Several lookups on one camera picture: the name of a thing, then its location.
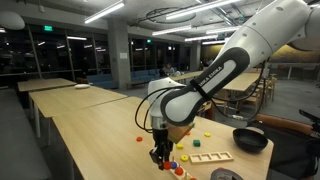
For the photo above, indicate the black bowl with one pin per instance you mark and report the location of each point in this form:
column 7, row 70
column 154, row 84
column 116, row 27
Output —
column 250, row 140

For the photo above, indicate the wooden slotted tray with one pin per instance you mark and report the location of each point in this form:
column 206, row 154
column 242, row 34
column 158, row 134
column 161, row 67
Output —
column 230, row 156

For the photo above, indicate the ceiling light strip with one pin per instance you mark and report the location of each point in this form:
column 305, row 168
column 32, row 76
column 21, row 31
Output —
column 105, row 11
column 171, row 30
column 200, row 8

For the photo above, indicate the green exit sign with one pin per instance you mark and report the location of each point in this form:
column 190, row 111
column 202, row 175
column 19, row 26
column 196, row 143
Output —
column 48, row 28

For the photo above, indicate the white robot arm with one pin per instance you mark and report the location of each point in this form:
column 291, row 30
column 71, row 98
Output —
column 240, row 56

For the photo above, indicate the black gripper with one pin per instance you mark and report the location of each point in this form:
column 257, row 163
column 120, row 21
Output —
column 162, row 140

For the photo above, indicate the white plate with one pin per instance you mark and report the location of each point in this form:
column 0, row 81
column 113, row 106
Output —
column 82, row 86

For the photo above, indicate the wooden dining table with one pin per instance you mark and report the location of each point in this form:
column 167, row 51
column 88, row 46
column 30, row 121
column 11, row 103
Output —
column 186, row 76
column 241, row 81

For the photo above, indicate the wooden side table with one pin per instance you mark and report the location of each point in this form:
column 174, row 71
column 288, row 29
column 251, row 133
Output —
column 73, row 100
column 45, row 84

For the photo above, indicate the yellow cube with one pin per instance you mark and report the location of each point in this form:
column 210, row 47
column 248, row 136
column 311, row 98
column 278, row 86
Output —
column 180, row 146

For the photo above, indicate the blue sofa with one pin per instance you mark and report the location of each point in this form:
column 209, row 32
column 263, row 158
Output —
column 103, row 81
column 145, row 75

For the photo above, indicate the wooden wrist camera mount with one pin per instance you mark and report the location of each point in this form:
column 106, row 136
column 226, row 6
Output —
column 178, row 133

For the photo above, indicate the grey round container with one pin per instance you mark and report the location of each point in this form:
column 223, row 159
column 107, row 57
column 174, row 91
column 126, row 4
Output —
column 226, row 175

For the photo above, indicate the green cube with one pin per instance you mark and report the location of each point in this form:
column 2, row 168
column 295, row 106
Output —
column 196, row 143

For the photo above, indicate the brown leather chair back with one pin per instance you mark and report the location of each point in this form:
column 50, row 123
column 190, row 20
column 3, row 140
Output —
column 283, row 123

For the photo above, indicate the white globe pendant lamp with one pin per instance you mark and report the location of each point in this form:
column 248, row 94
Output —
column 11, row 20

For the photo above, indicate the wooden peg base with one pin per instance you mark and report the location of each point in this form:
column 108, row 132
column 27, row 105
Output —
column 181, row 175

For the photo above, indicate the seated person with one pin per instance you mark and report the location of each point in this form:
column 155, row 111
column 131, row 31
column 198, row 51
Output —
column 169, row 69

